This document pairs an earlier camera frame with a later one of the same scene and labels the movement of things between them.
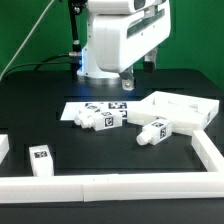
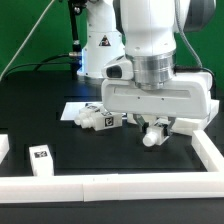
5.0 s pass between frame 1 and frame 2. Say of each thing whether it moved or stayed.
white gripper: moved
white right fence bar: stayed
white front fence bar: stayed
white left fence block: stayed
